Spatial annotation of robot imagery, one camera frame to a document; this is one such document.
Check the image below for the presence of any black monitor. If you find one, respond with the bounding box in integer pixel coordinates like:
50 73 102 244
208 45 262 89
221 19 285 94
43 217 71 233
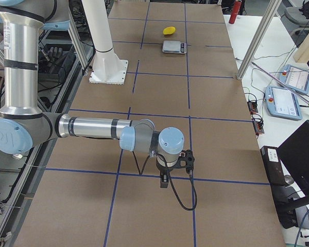
277 120 309 195

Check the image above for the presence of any red circuit board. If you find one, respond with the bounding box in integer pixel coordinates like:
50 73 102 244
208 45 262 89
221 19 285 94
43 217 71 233
253 119 264 136
247 100 258 115

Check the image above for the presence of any near blue teach pendant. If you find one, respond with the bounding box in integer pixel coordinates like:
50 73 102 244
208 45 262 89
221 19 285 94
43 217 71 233
265 85 302 120

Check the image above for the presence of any silver kitchen scale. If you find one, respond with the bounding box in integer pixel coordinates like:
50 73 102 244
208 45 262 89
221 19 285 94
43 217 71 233
162 40 187 54

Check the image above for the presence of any black desktop box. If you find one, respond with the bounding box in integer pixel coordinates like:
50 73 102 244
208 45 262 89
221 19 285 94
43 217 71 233
260 146 294 186

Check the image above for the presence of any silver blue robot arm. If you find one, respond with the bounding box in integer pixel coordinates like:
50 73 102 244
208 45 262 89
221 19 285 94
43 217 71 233
0 1 184 188

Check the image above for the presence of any upper red circuit board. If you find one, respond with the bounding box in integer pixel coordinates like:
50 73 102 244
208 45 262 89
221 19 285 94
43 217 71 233
247 100 258 115

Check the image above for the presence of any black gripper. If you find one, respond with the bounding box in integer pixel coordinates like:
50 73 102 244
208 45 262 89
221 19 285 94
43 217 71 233
156 159 169 188

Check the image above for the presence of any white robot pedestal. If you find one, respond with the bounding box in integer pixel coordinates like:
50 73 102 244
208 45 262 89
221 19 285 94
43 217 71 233
82 0 128 84

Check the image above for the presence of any yellow mango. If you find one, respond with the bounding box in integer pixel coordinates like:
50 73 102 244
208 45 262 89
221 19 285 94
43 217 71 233
163 26 176 36

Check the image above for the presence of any aluminium frame post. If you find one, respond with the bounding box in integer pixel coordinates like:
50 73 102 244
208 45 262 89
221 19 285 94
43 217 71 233
236 0 282 80

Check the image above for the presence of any red cylinder bottle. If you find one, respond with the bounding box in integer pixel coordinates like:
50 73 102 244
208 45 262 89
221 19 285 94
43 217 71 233
229 0 242 24

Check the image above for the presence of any lower red circuit board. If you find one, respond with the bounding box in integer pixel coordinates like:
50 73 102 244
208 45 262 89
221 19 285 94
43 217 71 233
253 119 264 136

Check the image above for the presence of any far blue teach pendant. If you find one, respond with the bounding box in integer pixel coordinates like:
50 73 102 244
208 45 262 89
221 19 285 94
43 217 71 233
279 64 309 95

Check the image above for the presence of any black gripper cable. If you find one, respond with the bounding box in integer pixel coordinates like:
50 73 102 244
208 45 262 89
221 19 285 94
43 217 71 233
133 151 197 211

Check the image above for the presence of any blue teach pendant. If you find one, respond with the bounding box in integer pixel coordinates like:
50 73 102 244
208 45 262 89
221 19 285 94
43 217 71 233
279 64 309 95
265 85 302 120

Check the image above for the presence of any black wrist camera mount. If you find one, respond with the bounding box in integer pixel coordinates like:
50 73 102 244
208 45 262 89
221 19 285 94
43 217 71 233
175 150 195 175

